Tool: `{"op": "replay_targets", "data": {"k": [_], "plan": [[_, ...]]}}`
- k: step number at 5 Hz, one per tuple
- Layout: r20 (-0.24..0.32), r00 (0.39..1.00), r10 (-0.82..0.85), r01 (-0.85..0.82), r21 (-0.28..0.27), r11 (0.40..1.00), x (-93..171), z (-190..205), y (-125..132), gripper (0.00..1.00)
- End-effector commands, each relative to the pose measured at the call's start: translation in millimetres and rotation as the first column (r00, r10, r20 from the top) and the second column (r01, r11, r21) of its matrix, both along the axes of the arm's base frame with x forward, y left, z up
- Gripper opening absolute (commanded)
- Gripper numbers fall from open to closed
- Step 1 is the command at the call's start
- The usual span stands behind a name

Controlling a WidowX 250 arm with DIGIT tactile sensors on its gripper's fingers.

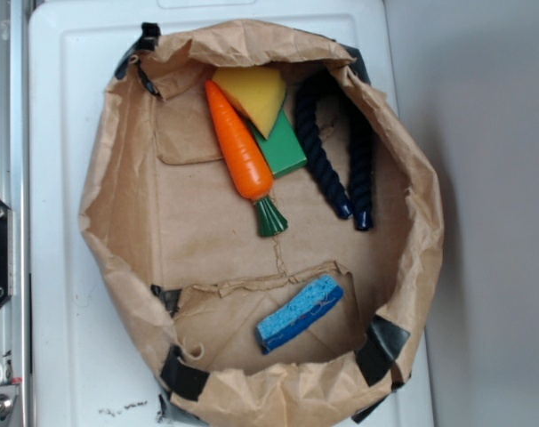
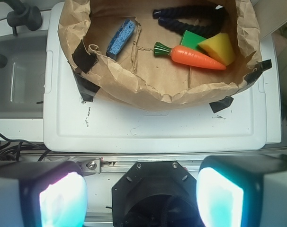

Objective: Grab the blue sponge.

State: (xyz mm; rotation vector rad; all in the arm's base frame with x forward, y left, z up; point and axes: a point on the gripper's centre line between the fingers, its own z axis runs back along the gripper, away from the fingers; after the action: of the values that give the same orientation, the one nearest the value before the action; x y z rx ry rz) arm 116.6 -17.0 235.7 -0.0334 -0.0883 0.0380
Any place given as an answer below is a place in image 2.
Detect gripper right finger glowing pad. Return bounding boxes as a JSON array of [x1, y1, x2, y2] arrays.
[[196, 154, 287, 227]]

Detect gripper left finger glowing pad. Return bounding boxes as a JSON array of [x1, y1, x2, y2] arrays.
[[0, 161, 88, 227]]

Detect blue sponge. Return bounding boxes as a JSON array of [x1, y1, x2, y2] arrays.
[[106, 19, 136, 60]]

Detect black tape piece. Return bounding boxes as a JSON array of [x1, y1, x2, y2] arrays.
[[72, 40, 100, 102], [244, 59, 272, 85], [209, 96, 234, 114]]

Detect orange toy carrot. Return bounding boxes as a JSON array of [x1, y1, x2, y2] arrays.
[[153, 42, 226, 70]]

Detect yellow foam wedge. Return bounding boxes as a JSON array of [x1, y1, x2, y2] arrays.
[[197, 33, 235, 66]]

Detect brown paper bag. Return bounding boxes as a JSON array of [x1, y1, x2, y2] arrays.
[[58, 0, 262, 111]]

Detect green block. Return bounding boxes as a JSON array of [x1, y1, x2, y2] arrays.
[[180, 30, 206, 52]]

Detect black toy faucet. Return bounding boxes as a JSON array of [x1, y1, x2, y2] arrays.
[[0, 0, 43, 69]]

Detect black floor cables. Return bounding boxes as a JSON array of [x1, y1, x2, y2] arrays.
[[0, 127, 52, 163]]

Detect aluminium frame rail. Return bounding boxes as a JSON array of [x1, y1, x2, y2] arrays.
[[44, 147, 287, 176]]

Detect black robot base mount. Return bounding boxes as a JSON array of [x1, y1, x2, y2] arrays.
[[112, 162, 204, 227]]

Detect dark blue rope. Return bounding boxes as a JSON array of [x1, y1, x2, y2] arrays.
[[152, 6, 229, 40]]

